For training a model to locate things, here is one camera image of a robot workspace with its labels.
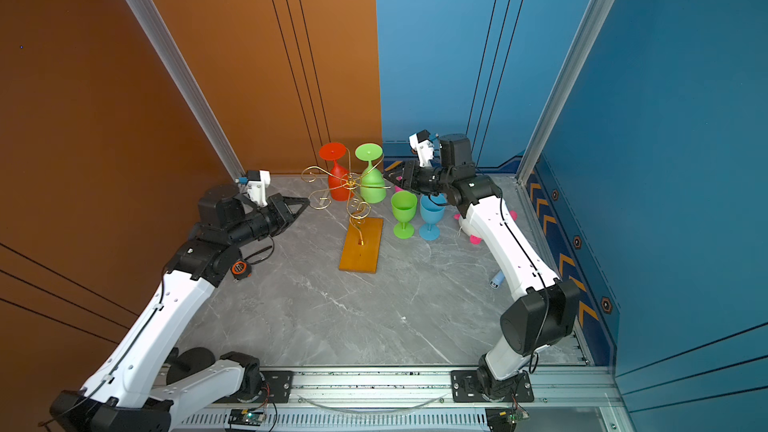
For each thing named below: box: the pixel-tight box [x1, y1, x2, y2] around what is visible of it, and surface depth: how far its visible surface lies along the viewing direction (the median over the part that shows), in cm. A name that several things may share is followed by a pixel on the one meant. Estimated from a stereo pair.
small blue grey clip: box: [490, 270, 505, 289], surface depth 91 cm
